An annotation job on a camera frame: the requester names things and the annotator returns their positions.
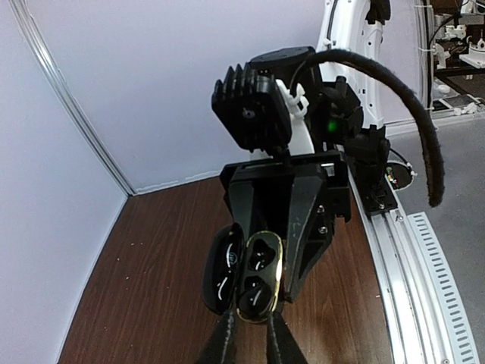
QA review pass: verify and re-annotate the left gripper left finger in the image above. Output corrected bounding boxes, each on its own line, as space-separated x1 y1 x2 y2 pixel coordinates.
196 310 236 364

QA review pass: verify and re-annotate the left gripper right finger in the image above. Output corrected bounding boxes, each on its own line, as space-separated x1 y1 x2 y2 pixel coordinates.
266 312 308 364

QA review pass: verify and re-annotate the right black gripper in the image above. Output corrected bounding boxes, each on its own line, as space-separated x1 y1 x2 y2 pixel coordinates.
220 150 352 303

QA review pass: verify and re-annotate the black earbud charging case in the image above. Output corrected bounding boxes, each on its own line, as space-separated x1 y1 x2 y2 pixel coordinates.
202 223 283 324

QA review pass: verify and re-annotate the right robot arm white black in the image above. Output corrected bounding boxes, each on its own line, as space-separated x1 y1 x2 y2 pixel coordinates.
205 1 396 313

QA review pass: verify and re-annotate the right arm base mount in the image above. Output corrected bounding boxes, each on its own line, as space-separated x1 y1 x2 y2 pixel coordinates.
351 156 397 217

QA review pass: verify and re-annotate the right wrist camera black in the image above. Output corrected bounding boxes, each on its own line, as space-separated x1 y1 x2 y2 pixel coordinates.
211 64 292 158

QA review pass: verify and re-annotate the front aluminium rail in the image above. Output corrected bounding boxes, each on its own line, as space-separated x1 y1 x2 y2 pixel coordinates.
348 170 485 364

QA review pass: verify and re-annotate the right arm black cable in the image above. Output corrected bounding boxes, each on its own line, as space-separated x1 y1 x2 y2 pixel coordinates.
291 48 446 208

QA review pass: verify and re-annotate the left aluminium frame post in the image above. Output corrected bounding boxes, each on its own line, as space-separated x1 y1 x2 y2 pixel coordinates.
8 0 136 196

